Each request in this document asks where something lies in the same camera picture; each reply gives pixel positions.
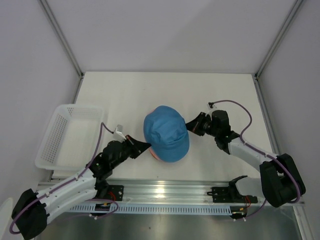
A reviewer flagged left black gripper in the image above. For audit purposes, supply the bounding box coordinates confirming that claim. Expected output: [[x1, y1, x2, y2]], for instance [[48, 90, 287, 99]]
[[111, 135, 151, 169]]

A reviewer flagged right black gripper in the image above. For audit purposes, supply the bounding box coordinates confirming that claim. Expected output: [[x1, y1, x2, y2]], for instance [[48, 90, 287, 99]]
[[183, 112, 219, 138]]

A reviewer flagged pink bucket hat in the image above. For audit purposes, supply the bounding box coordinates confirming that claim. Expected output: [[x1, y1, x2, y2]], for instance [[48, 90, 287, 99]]
[[147, 109, 163, 161]]

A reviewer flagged blue bucket hat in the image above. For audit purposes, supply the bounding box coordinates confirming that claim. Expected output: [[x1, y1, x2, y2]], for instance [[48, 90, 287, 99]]
[[143, 105, 190, 163]]

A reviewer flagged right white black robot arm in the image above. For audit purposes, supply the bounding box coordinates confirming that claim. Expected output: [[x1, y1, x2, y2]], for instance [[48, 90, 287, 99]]
[[186, 110, 306, 208]]

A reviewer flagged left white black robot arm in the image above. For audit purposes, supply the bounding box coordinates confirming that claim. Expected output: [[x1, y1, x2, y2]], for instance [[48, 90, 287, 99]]
[[9, 135, 151, 240]]

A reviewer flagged white plastic basket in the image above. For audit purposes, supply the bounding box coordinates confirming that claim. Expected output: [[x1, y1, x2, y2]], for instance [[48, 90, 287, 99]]
[[35, 104, 104, 172]]

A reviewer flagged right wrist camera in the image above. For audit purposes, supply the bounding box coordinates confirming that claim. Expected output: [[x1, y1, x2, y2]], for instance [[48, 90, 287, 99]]
[[206, 102, 217, 116]]

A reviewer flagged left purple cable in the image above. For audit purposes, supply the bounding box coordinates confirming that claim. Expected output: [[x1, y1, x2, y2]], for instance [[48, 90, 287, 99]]
[[9, 121, 121, 235]]

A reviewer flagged purple cable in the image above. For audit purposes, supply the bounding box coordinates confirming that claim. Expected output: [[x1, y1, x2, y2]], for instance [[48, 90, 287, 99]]
[[207, 99, 301, 222], [9, 121, 121, 235]]

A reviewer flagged aluminium mounting rail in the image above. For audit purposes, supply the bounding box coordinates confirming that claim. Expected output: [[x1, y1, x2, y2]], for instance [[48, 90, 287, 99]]
[[33, 177, 307, 205]]

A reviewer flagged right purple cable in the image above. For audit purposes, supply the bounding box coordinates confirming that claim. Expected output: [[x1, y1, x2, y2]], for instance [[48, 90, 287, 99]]
[[207, 99, 301, 222]]

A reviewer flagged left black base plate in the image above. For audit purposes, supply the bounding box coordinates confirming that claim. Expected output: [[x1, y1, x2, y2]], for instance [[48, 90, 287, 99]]
[[94, 185, 125, 202]]

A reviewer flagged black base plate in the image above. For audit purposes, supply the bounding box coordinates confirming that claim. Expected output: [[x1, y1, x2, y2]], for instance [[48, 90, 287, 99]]
[[94, 185, 125, 202], [206, 186, 258, 204]]

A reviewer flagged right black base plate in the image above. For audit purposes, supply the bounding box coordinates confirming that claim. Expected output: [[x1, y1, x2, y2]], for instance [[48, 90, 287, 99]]
[[206, 186, 258, 204]]

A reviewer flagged white slotted cable duct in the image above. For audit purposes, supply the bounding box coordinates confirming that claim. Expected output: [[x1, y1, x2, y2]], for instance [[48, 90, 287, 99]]
[[68, 202, 232, 216]]

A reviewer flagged right aluminium frame post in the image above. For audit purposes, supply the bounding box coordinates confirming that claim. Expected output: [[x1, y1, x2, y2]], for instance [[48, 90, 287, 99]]
[[254, 0, 305, 81]]

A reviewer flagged aluminium frame post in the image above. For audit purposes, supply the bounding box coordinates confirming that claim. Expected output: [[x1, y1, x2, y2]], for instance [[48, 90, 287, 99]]
[[254, 0, 305, 81], [37, 0, 85, 78]]

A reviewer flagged left aluminium frame post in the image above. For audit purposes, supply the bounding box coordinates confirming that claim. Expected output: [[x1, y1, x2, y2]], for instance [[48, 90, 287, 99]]
[[37, 0, 85, 78]]

